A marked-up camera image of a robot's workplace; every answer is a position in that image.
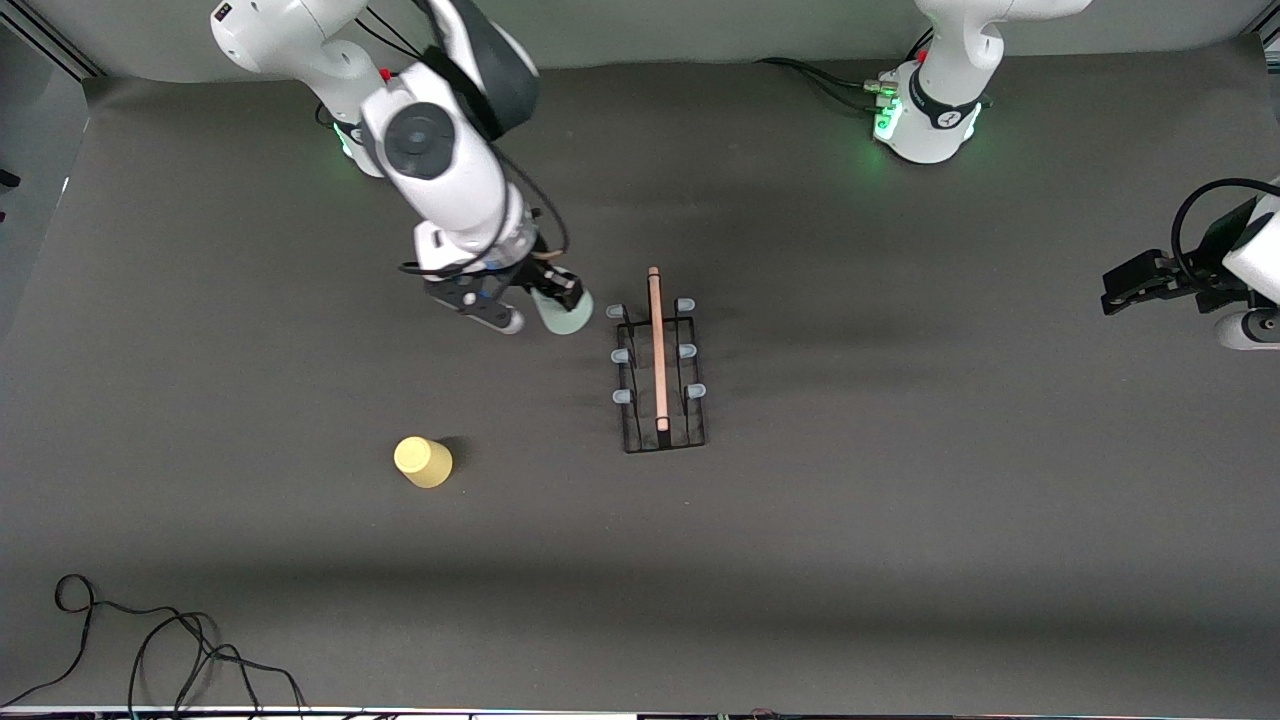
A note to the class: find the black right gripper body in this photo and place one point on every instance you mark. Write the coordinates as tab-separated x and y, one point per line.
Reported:
531	272

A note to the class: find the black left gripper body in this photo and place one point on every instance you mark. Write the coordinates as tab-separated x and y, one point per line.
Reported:
1203	277

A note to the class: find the pale green plastic cup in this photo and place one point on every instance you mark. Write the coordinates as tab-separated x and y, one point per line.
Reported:
570	320

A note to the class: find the yellow plastic cup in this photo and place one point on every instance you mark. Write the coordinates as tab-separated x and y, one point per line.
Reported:
423	462

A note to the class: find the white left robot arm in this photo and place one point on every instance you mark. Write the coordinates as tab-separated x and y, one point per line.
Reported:
945	90

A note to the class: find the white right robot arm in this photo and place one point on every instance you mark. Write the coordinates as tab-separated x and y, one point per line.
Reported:
440	170

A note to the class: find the dark grey table mat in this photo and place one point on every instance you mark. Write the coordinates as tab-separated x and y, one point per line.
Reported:
800	600

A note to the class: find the aluminium frame rail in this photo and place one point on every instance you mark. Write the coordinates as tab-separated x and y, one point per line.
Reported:
60	45
1268	40

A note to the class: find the small black bracket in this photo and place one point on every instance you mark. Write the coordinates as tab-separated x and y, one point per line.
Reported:
8	179

